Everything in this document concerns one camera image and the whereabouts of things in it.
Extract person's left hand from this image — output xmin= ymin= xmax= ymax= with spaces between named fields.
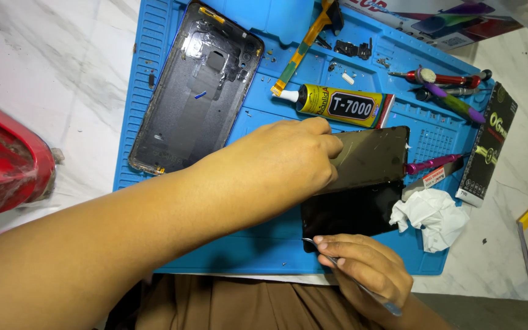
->
xmin=207 ymin=116 xmax=345 ymax=222

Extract black glass protector packet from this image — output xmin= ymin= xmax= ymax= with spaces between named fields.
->
xmin=455 ymin=81 xmax=519 ymax=208

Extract crumpled white tissue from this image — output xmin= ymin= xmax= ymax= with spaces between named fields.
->
xmin=388 ymin=187 xmax=470 ymax=254

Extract flat metal opening tool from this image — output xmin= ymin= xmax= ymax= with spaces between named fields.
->
xmin=401 ymin=158 xmax=466 ymax=202

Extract person's brown trousers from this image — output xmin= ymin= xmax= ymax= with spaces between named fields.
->
xmin=104 ymin=273 xmax=386 ymax=330

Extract thin metal spudger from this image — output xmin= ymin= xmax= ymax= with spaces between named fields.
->
xmin=302 ymin=237 xmax=403 ymax=318

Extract red plastic object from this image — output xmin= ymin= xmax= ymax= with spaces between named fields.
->
xmin=0 ymin=90 xmax=66 ymax=224

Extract red handled screwdriver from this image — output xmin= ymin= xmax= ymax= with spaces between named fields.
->
xmin=388 ymin=69 xmax=494 ymax=90

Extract small black bracket part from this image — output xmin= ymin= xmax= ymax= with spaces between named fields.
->
xmin=334 ymin=38 xmax=374 ymax=61

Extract blue silicone repair mat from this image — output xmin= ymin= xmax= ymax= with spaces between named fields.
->
xmin=113 ymin=0 xmax=495 ymax=276

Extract purple green cleaning brush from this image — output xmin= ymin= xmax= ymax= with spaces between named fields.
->
xmin=417 ymin=67 xmax=487 ymax=125

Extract dark grey phone back cover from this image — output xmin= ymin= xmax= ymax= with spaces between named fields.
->
xmin=128 ymin=1 xmax=266 ymax=176

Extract yellow glue tube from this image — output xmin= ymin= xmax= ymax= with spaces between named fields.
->
xmin=272 ymin=84 xmax=396 ymax=129

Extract black phone body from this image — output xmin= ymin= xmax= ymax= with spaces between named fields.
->
xmin=300 ymin=180 xmax=405 ymax=253

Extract black silver precision tool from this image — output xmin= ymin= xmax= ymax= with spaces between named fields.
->
xmin=414 ymin=87 xmax=479 ymax=102

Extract person's right hand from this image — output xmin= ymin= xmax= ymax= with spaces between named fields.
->
xmin=313 ymin=233 xmax=414 ymax=318

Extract pink handled screwdriver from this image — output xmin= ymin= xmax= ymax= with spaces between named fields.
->
xmin=405 ymin=153 xmax=471 ymax=176

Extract grey metal ruler strip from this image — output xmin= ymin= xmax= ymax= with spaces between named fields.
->
xmin=515 ymin=222 xmax=528 ymax=286

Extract detached black phone screen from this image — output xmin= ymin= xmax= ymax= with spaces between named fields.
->
xmin=314 ymin=126 xmax=411 ymax=196

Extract orange green flex ribbon cable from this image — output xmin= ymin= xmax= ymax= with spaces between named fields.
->
xmin=271 ymin=0 xmax=345 ymax=97

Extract printed phone screen box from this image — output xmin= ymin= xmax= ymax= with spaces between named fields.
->
xmin=339 ymin=0 xmax=524 ymax=51

